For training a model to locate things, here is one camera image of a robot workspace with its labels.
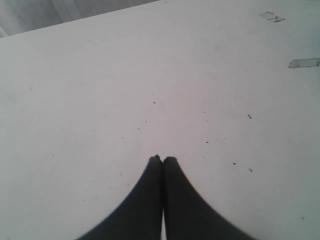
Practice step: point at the clear tape piece far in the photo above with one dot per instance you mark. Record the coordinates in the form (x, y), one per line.
(270, 16)

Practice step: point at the white backdrop curtain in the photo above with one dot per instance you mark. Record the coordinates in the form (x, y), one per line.
(19, 16)

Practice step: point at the clear tape strip near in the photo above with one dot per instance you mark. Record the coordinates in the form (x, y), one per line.
(304, 63)

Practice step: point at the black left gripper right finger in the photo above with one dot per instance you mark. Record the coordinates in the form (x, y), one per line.
(187, 215)

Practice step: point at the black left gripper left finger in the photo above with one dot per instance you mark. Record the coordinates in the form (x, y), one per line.
(139, 216)

